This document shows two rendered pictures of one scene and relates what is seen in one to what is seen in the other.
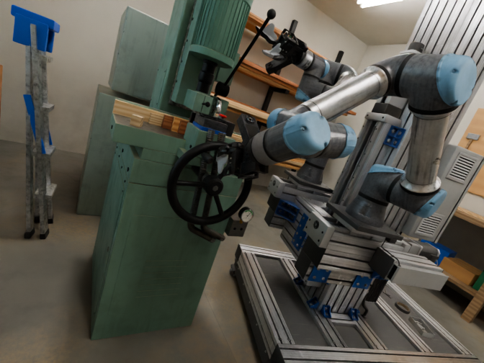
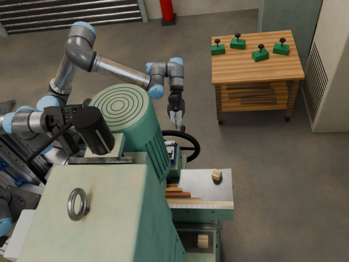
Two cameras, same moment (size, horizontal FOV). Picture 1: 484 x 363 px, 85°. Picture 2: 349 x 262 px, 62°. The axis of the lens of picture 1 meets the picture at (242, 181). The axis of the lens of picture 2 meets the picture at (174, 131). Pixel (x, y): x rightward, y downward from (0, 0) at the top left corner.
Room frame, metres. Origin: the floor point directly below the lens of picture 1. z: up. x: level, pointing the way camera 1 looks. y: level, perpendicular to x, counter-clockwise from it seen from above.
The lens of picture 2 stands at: (1.35, 0.77, 2.02)
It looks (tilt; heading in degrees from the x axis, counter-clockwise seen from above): 51 degrees down; 229
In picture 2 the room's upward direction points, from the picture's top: 14 degrees counter-clockwise
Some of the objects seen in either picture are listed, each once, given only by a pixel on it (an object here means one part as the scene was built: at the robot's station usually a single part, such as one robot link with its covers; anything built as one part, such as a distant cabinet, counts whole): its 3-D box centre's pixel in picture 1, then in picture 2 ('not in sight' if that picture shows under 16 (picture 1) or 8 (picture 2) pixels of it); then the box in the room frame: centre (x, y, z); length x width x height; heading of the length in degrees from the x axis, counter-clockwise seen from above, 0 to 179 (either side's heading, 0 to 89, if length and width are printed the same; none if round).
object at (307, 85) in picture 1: (310, 90); (36, 136); (1.24, -0.15, 1.24); 0.11 x 0.08 x 0.11; 72
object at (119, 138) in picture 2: not in sight; (100, 143); (1.21, 0.35, 1.54); 0.08 x 0.08 x 0.17; 33
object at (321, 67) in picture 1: (315, 66); (23, 123); (1.24, -0.13, 1.34); 0.11 x 0.08 x 0.09; 123
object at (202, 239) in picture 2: not in sight; (203, 240); (1.10, 0.48, 0.82); 0.04 x 0.04 x 0.04; 32
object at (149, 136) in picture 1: (196, 148); (164, 183); (1.00, 0.21, 0.87); 0.61 x 0.30 x 0.06; 123
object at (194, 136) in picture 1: (207, 142); (164, 161); (0.93, 0.16, 0.91); 0.15 x 0.14 x 0.09; 123
